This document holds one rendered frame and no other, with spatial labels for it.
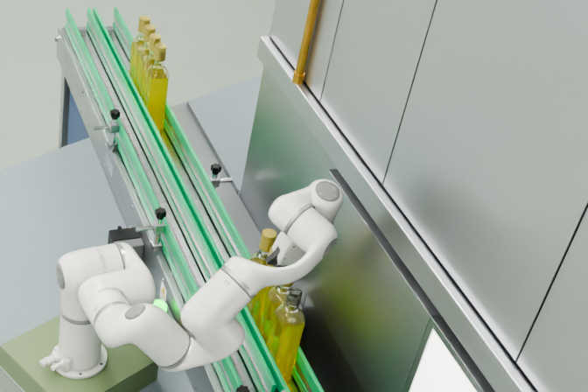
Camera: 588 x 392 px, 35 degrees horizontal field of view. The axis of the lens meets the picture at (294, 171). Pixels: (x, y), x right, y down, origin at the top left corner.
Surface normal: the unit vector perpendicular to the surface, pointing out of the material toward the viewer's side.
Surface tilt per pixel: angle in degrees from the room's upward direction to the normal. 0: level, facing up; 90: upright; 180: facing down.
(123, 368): 2
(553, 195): 90
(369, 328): 90
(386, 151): 90
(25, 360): 2
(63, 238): 0
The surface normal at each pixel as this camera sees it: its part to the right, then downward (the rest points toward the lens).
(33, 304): 0.18, -0.80
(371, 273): -0.91, 0.09
